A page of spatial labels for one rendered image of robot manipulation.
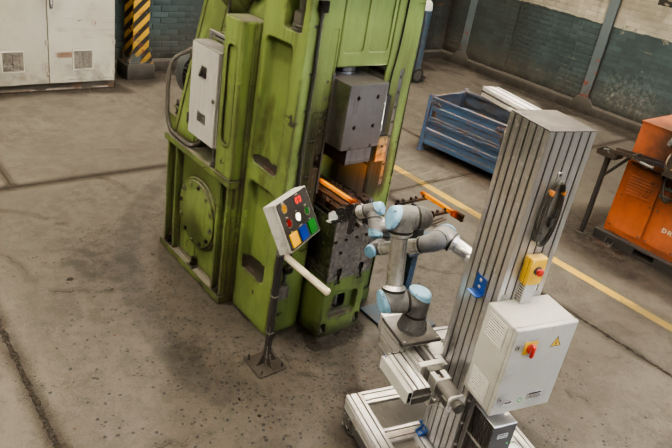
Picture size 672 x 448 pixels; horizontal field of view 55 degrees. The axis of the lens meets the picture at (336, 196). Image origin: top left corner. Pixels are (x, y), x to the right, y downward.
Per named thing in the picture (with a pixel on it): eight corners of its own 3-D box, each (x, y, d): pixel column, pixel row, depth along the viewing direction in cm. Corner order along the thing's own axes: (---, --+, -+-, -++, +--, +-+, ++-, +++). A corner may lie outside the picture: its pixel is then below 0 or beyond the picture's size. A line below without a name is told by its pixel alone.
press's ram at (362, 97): (387, 144, 399) (400, 82, 382) (340, 151, 376) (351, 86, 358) (345, 120, 427) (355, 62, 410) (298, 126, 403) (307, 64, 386)
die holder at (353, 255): (370, 269, 434) (382, 211, 415) (326, 283, 411) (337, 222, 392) (320, 231, 471) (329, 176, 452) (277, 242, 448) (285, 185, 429)
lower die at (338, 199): (359, 211, 410) (361, 199, 407) (335, 217, 398) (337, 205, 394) (319, 184, 438) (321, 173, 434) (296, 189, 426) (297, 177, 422)
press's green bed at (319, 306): (357, 325, 454) (369, 269, 434) (316, 341, 431) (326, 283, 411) (311, 284, 491) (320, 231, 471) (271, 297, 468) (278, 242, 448)
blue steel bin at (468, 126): (530, 173, 780) (548, 117, 749) (495, 185, 727) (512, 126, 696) (452, 139, 852) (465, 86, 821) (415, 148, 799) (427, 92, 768)
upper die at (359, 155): (369, 160, 395) (371, 146, 391) (344, 165, 383) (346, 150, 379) (327, 136, 423) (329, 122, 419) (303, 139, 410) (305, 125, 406)
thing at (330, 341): (380, 338, 445) (380, 336, 444) (314, 365, 409) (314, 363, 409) (344, 307, 471) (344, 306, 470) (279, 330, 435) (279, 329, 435)
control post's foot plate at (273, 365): (289, 368, 403) (290, 357, 399) (259, 380, 390) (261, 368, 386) (270, 348, 417) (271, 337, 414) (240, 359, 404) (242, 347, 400)
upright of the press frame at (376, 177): (367, 300, 484) (433, -14, 385) (341, 309, 468) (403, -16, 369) (331, 271, 513) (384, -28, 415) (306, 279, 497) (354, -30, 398)
